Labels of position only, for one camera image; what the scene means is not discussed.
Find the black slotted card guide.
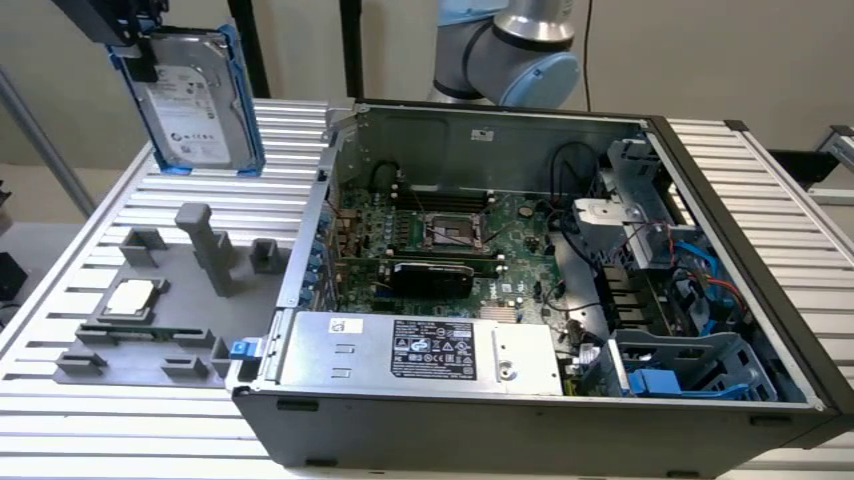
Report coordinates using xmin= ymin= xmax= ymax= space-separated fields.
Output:
xmin=591 ymin=263 xmax=670 ymax=332

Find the thin black hanging cable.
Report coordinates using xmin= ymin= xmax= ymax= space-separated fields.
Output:
xmin=583 ymin=0 xmax=597 ymax=112

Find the black RAM slot bank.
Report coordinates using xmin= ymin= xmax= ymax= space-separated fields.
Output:
xmin=387 ymin=248 xmax=503 ymax=265
xmin=398 ymin=189 xmax=494 ymax=210

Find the grey parts rack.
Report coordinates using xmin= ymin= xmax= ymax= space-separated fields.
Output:
xmin=54 ymin=202 xmax=295 ymax=389

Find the silver CPU chip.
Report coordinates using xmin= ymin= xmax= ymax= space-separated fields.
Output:
xmin=98 ymin=278 xmax=163 ymax=317

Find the grey slanted metal post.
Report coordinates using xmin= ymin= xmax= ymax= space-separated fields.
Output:
xmin=0 ymin=64 xmax=99 ymax=219

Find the green motherboard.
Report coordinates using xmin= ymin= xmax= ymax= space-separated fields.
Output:
xmin=318 ymin=192 xmax=589 ymax=326

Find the silver power supply unit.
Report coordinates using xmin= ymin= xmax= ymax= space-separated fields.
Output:
xmin=276 ymin=310 xmax=566 ymax=396

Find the blue data wire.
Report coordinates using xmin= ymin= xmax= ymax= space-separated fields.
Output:
xmin=673 ymin=239 xmax=742 ymax=331

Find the grey disk bay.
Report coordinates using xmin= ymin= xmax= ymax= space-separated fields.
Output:
xmin=599 ymin=328 xmax=782 ymax=402

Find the small black cable loop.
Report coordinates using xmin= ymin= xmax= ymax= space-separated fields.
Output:
xmin=370 ymin=159 xmax=403 ymax=195

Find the black graphics card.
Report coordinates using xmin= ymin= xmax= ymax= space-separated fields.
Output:
xmin=386 ymin=258 xmax=477 ymax=300

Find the aluminium frame profile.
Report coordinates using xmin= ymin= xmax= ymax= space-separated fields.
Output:
xmin=807 ymin=124 xmax=854 ymax=206

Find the CPU socket with metal frame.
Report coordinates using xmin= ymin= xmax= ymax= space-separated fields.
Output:
xmin=412 ymin=209 xmax=494 ymax=251

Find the black cable bundle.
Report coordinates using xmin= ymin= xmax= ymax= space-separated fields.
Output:
xmin=547 ymin=141 xmax=607 ymax=202

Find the black open PC case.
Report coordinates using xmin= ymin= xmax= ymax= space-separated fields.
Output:
xmin=223 ymin=97 xmax=843 ymax=469

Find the silver metal drive cage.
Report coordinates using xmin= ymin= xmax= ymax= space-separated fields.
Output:
xmin=573 ymin=139 xmax=699 ymax=271

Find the black device at table side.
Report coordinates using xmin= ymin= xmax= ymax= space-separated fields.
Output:
xmin=0 ymin=252 xmax=30 ymax=301

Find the black stand pole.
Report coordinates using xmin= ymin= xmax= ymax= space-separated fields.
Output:
xmin=338 ymin=0 xmax=367 ymax=100
xmin=226 ymin=0 xmax=272 ymax=99

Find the black block beside frame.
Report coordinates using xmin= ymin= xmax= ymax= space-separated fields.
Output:
xmin=766 ymin=148 xmax=834 ymax=190

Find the hard disk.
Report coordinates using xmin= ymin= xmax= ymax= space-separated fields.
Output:
xmin=106 ymin=19 xmax=267 ymax=177

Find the blue disk carrier in bay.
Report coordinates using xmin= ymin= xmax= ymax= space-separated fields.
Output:
xmin=626 ymin=368 xmax=683 ymax=399

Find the red data wire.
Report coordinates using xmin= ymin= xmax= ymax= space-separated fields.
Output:
xmin=705 ymin=278 xmax=743 ymax=310

